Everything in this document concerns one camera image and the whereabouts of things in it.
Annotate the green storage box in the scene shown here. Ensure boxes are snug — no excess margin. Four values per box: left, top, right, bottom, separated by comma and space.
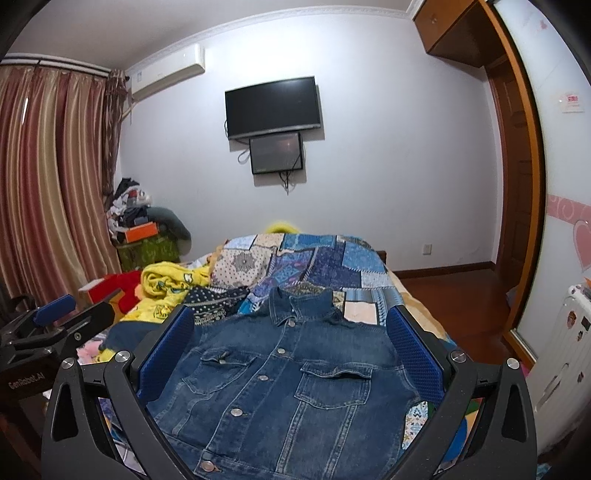
116, 234, 180, 272

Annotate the white air conditioner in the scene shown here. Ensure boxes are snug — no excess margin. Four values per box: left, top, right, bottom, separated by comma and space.
128, 43, 205, 101

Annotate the pile of clothes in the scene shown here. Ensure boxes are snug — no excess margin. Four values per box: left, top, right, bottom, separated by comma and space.
106, 178, 191, 246

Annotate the yellow duck print blanket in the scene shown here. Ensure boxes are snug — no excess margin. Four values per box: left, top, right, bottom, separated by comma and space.
121, 262, 211, 324

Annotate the wooden upper cabinet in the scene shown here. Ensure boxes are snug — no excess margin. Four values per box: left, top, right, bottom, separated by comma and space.
414, 0, 505, 68

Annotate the blue denim jacket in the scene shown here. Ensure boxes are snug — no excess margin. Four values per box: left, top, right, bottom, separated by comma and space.
147, 289, 420, 479

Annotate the black wall television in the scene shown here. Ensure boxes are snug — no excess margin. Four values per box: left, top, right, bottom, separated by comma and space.
224, 76, 322, 140

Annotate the red plush item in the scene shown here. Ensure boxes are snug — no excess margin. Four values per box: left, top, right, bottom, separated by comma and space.
78, 270, 141, 321

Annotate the blue patchwork bedspread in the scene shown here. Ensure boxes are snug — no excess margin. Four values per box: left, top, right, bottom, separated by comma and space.
211, 233, 404, 326

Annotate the orange box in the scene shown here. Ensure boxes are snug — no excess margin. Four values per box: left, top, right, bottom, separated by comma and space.
120, 222, 158, 243

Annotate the beige fleece blanket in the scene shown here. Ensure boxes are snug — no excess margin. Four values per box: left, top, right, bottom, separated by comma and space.
388, 271, 451, 341

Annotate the striped red gold curtain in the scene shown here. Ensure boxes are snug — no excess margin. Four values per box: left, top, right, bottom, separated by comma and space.
1, 66, 122, 304

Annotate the wooden wardrobe door frame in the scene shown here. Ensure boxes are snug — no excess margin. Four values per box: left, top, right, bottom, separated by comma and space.
480, 1, 546, 368

